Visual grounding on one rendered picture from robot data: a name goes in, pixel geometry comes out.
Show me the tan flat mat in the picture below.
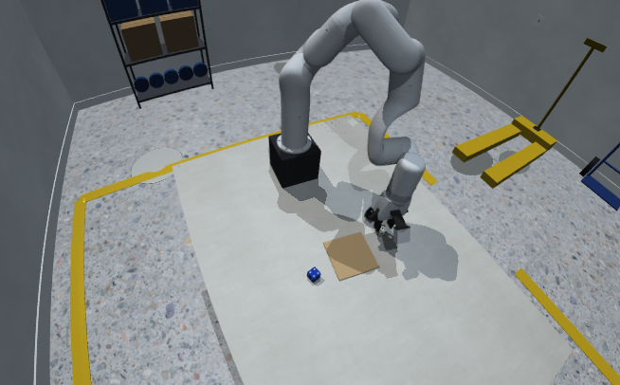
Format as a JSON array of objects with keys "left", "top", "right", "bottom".
[{"left": 323, "top": 232, "right": 379, "bottom": 281}]

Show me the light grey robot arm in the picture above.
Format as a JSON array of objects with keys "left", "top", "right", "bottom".
[{"left": 277, "top": 0, "right": 426, "bottom": 203}]

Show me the grey die with black pips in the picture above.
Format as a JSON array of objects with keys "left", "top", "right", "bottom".
[{"left": 375, "top": 225, "right": 387, "bottom": 237}]

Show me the blue die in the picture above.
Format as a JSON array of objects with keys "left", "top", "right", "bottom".
[{"left": 307, "top": 267, "right": 320, "bottom": 283}]

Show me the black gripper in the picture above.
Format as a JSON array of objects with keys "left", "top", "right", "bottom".
[{"left": 369, "top": 190, "right": 411, "bottom": 232}]

